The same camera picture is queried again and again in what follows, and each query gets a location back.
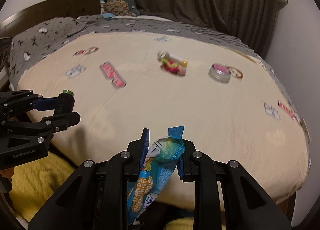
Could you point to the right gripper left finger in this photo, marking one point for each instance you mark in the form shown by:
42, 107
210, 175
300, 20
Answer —
122, 169

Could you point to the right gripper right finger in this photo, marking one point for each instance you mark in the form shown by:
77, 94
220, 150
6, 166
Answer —
196, 166

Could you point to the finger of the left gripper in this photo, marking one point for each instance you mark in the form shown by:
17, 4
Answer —
37, 102
61, 122

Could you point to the black thread spool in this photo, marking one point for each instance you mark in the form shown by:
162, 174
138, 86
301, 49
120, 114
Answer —
65, 102

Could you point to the blue snack packet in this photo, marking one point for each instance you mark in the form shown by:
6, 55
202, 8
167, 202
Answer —
158, 166

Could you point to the left hand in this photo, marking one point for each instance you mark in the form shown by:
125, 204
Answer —
7, 173

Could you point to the yellow fluffy blanket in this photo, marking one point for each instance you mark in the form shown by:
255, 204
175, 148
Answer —
33, 183

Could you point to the grey patterned pillow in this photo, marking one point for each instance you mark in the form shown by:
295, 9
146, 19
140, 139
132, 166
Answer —
34, 44

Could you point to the beige cartoon bed quilt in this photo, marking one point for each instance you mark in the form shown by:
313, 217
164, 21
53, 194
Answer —
120, 88

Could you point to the round pink lid tin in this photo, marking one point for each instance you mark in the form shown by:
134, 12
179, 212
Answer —
219, 73

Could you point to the white yellow lip balm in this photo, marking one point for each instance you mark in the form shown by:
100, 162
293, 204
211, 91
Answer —
179, 60

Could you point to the dark wooden headboard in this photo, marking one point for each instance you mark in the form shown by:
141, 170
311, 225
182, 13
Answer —
47, 10

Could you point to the small blue cloth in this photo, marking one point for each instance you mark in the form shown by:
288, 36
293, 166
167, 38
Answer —
107, 15

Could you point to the white gauze roll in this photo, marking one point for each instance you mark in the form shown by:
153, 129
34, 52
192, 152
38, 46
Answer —
161, 55

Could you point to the plush toy with cap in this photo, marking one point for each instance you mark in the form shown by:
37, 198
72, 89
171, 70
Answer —
119, 8

